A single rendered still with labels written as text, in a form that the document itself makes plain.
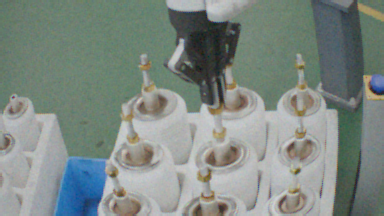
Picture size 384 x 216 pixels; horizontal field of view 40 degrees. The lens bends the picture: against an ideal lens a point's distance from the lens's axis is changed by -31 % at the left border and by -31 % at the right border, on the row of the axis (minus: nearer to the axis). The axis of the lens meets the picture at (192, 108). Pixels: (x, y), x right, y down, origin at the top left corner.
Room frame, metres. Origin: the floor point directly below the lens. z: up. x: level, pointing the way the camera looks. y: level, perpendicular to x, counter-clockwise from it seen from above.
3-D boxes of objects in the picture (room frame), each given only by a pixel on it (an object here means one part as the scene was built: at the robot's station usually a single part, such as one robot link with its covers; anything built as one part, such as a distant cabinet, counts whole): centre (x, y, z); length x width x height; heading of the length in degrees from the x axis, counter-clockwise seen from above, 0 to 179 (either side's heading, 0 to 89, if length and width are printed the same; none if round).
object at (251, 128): (0.86, -0.06, 0.16); 0.10 x 0.10 x 0.18
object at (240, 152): (0.75, -0.03, 0.25); 0.08 x 0.08 x 0.01
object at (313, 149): (0.72, -0.14, 0.25); 0.08 x 0.08 x 0.01
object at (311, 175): (0.72, -0.14, 0.16); 0.10 x 0.10 x 0.18
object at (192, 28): (0.75, -0.03, 0.46); 0.08 x 0.08 x 0.09
